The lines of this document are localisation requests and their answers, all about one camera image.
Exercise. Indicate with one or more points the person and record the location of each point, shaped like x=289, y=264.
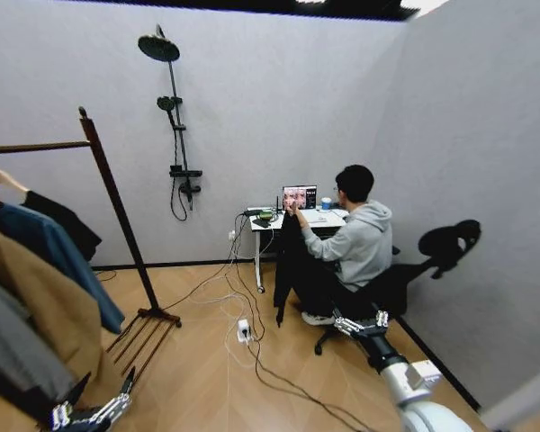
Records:
x=364, y=243

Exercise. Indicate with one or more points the black shower column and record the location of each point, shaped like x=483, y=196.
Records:
x=178, y=112

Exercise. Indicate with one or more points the blue hanging garment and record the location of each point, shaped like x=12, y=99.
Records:
x=49, y=243

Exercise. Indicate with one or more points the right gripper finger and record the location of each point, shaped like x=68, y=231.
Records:
x=350, y=325
x=382, y=317

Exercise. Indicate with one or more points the white power strip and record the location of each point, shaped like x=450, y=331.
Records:
x=244, y=330

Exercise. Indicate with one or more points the black hanging garment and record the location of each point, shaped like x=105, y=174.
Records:
x=67, y=225

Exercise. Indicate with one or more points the blue and white cup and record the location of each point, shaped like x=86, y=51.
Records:
x=326, y=204

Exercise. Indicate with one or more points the grey hanging garment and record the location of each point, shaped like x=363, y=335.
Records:
x=9, y=346

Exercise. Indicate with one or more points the black hand shower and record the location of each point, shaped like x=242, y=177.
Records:
x=165, y=104

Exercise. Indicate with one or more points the black wall fixture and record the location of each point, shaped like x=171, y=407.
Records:
x=450, y=245

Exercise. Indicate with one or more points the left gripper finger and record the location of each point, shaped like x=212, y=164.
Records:
x=78, y=389
x=127, y=382

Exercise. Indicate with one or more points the black office chair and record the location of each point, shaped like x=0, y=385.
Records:
x=387, y=288

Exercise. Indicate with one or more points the black device box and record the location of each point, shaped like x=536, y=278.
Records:
x=264, y=215

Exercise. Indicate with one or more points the laptop screen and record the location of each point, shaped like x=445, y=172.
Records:
x=299, y=196

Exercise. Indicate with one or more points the tan hanging coat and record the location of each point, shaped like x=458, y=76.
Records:
x=36, y=288

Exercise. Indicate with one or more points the dark wooden clothes rack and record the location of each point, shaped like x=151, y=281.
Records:
x=117, y=202

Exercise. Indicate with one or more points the light wooden hanger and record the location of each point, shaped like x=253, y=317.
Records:
x=4, y=179

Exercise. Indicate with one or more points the long black garment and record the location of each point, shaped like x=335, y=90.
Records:
x=289, y=265

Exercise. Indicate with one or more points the white desk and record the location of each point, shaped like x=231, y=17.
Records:
x=328, y=222

